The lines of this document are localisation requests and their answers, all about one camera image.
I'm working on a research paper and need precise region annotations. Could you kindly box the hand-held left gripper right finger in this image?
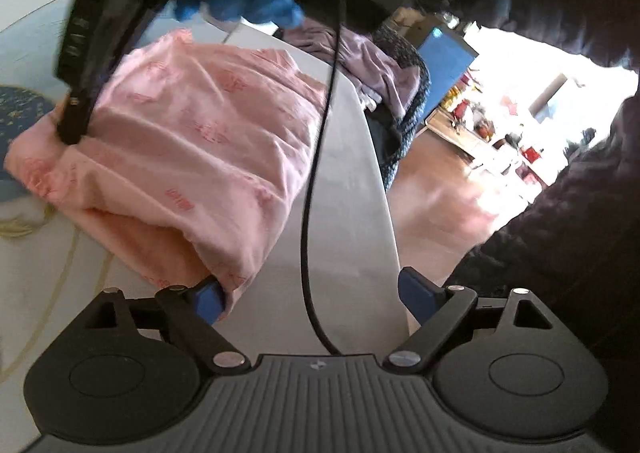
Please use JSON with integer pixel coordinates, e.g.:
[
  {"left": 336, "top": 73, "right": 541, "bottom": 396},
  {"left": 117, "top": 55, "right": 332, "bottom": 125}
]
[{"left": 384, "top": 267, "right": 553, "bottom": 375}]

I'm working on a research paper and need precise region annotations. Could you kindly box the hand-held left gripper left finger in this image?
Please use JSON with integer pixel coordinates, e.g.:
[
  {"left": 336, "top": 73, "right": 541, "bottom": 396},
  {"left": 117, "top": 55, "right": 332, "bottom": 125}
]
[{"left": 82, "top": 278, "right": 251, "bottom": 375}]

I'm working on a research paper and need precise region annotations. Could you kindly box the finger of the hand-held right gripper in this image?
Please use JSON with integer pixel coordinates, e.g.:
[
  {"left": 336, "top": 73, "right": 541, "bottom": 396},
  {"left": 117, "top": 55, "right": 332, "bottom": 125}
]
[{"left": 55, "top": 93, "right": 99, "bottom": 145}]

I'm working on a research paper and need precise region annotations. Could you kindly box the pink printed shirt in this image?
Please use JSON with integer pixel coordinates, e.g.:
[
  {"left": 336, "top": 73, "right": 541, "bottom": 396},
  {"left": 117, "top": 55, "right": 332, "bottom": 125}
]
[{"left": 4, "top": 28, "right": 333, "bottom": 325}]

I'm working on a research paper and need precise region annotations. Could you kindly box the cluttered wooden table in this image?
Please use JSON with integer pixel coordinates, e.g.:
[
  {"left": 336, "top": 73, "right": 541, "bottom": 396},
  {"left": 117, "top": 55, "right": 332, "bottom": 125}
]
[{"left": 425, "top": 78, "right": 598, "bottom": 190}]

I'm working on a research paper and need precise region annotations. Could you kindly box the dark woven basket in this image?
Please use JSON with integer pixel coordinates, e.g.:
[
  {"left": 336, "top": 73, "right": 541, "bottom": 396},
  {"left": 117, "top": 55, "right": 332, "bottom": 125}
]
[{"left": 364, "top": 23, "right": 432, "bottom": 192}]

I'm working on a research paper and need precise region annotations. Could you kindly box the blue cabinet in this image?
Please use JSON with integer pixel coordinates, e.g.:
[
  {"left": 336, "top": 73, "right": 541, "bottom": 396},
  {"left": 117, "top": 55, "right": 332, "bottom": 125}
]
[{"left": 417, "top": 26, "right": 479, "bottom": 127}]

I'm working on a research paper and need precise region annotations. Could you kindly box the purple garment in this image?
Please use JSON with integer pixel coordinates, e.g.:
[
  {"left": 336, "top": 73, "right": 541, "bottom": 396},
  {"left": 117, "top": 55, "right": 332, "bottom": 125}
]
[{"left": 285, "top": 23, "right": 421, "bottom": 120}]

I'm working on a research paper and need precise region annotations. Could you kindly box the black cable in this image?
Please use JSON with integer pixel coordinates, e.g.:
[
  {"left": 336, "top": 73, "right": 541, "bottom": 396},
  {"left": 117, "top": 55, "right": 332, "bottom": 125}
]
[{"left": 300, "top": 0, "right": 347, "bottom": 357}]

